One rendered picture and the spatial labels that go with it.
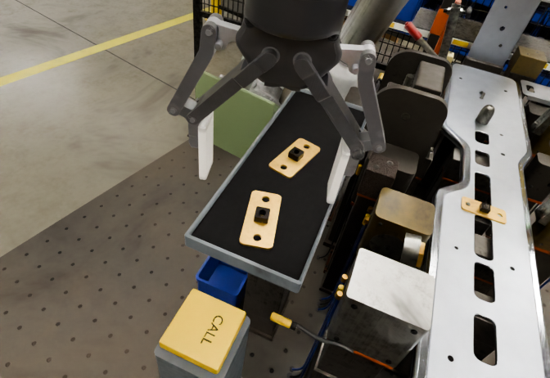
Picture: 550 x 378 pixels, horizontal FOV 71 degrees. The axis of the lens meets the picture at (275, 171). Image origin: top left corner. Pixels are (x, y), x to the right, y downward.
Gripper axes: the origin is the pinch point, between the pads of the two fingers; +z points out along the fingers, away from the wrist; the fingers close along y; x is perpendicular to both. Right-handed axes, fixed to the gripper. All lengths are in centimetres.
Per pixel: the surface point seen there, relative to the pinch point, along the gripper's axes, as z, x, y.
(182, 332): 7.5, -14.7, -4.9
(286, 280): 7.1, -7.6, 3.7
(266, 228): 7.3, -1.4, 0.7
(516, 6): 6, 96, 60
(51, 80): 124, 181, -165
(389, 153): 15.6, 27.8, 20.3
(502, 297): 23.5, 6.7, 39.3
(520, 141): 24, 53, 57
